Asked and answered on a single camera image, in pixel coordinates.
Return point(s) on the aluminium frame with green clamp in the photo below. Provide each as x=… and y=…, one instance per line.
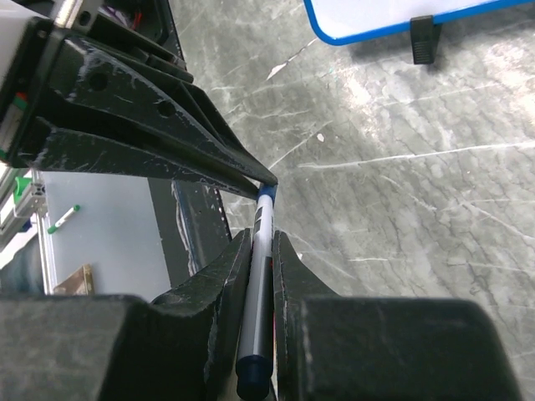
x=22, y=207

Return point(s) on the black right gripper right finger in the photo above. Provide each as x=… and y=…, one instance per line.
x=331, y=347

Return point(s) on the green white marker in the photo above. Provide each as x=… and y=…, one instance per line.
x=65, y=217

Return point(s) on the white blue whiteboard marker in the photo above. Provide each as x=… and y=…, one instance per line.
x=254, y=365

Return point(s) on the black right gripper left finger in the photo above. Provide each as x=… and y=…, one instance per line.
x=181, y=346

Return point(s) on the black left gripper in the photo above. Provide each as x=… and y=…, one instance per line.
x=111, y=94

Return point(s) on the blue marker cap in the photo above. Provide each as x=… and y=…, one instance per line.
x=268, y=190

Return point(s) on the blue framed whiteboard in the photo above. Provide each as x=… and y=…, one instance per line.
x=342, y=22

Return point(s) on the brown wooden block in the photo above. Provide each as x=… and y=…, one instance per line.
x=78, y=283

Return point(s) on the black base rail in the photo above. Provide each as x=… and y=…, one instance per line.
x=192, y=224

